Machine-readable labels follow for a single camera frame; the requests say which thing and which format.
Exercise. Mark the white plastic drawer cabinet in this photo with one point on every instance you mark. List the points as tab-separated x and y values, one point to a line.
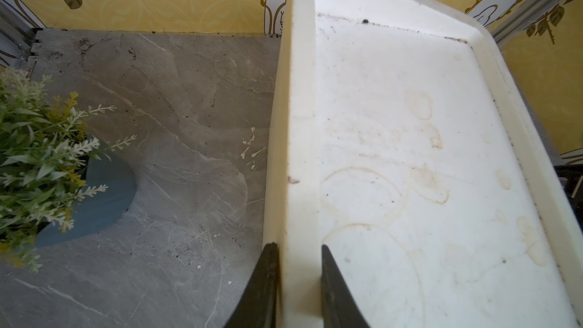
400	141

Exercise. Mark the green artificial potted plant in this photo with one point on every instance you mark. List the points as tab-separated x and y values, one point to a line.
45	151

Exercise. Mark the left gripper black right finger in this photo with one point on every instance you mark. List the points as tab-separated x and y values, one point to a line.
339	308

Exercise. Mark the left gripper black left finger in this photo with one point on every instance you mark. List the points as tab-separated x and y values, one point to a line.
257	306

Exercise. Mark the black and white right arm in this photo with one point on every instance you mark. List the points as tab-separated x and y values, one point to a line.
571	179

